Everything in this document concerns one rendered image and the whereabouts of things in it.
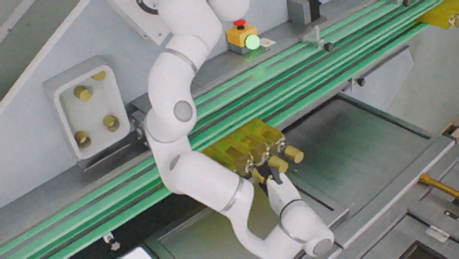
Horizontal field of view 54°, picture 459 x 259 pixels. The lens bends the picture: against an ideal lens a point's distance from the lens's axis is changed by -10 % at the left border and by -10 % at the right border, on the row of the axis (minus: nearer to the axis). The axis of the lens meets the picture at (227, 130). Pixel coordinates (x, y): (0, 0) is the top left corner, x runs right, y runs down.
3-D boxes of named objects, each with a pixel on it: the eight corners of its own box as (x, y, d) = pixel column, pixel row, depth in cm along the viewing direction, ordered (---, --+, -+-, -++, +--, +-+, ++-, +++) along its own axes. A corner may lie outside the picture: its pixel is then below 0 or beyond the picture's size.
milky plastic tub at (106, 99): (69, 150, 133) (80, 163, 127) (41, 83, 120) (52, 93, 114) (119, 121, 140) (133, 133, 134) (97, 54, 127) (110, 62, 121)
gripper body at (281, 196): (310, 222, 118) (288, 197, 127) (308, 193, 113) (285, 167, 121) (284, 235, 117) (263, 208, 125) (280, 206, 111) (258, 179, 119)
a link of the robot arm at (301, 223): (280, 251, 99) (308, 216, 97) (257, 220, 107) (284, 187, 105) (322, 262, 108) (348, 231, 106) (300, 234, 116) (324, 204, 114)
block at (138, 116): (137, 142, 140) (148, 152, 135) (128, 115, 134) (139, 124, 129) (147, 136, 141) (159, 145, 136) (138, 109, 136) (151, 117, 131)
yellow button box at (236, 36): (228, 48, 156) (243, 55, 151) (224, 28, 152) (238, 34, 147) (244, 40, 160) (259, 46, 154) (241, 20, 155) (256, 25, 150)
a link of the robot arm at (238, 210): (237, 168, 102) (314, 214, 107) (202, 215, 105) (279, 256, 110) (242, 185, 94) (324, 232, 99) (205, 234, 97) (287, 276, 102)
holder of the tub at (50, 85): (74, 163, 136) (85, 175, 131) (41, 82, 120) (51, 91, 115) (123, 135, 144) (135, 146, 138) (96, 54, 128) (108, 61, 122)
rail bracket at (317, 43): (297, 43, 157) (327, 53, 148) (294, 22, 153) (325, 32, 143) (305, 38, 159) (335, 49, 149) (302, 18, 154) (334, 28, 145)
